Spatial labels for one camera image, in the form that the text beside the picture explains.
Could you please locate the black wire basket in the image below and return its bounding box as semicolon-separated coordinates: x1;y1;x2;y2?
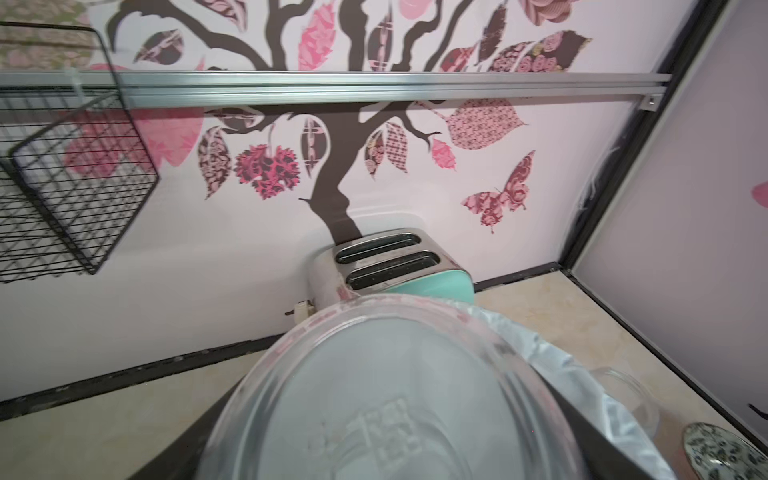
1;20;160;284

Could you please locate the aluminium rail back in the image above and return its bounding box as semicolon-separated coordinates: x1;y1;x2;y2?
1;71;671;108

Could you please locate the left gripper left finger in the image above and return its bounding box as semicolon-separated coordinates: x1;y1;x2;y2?
129;382;239;480

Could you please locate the white plastic trash bag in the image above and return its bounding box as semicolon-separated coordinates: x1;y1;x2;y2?
447;300;675;479

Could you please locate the patterned ceramic bowl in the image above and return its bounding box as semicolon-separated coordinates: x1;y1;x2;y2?
683;422;767;480

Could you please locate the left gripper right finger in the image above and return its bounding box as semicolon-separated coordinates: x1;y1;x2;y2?
542;378;652;480

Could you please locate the mint green toaster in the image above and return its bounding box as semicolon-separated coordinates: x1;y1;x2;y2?
290;228;475;324

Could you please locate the glass jar beige lid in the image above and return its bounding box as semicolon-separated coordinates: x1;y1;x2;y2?
196;295;588;479

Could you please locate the glass jar with rice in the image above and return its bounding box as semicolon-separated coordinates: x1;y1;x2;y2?
591;367;660;439

